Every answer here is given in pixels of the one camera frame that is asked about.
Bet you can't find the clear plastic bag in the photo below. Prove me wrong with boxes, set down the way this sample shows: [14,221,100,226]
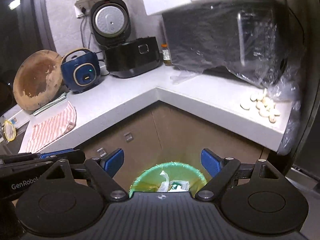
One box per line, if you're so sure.
[157,171,190,192]

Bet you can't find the green trash bin with liner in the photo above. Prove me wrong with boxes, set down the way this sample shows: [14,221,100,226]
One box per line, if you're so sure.
[129,162,207,196]

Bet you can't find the yellow round object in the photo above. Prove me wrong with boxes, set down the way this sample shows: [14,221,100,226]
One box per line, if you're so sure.
[3,120,16,142]

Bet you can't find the pink striped dish cloth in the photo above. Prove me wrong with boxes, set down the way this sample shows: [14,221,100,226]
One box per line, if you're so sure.
[25,102,76,153]

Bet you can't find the pile of garlic cloves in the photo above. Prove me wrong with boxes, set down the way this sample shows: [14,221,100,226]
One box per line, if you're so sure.
[240,88,281,124]

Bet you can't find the green white striped cloth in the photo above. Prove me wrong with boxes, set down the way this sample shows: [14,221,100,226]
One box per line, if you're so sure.
[33,92,67,116]

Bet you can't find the round wooden cutting board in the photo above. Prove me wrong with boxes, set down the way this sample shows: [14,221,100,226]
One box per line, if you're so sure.
[13,50,63,111]

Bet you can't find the navy blue mini rice cooker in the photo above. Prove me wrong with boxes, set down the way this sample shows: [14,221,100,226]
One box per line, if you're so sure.
[61,48,101,93]

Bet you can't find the sauce jar orange lid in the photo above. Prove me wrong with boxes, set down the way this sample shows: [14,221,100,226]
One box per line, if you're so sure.
[161,44,172,66]

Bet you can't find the black rice cooker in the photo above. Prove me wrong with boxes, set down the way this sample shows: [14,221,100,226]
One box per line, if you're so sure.
[90,0,161,79]

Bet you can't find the lower cabinet recessed handle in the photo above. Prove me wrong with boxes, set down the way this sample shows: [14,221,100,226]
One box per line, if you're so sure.
[97,147,107,158]

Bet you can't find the cabinet recessed handle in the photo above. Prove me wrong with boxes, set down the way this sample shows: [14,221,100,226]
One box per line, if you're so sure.
[97,147,107,158]
[124,132,133,142]

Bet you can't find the black power cable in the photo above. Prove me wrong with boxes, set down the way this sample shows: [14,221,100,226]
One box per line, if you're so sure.
[79,7,111,77]

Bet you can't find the white wall power outlet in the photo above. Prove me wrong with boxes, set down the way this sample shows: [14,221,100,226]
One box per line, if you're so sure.
[74,0,102,19]

